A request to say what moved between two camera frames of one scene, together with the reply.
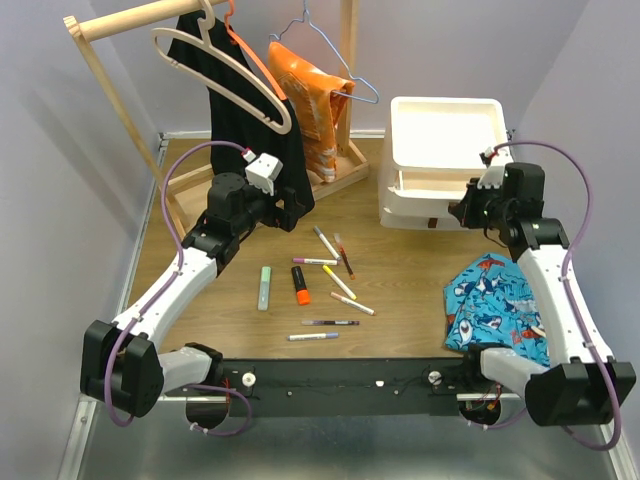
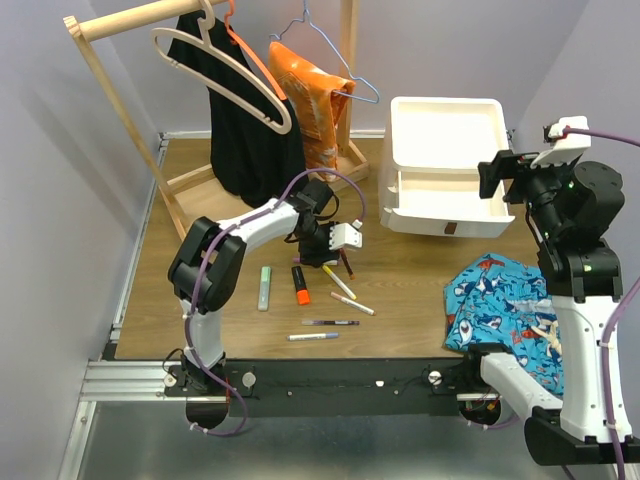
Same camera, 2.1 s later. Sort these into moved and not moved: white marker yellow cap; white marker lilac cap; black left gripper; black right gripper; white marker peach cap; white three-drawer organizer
Moved: black right gripper; black left gripper
Not moved: white marker yellow cap; white marker lilac cap; white three-drawer organizer; white marker peach cap
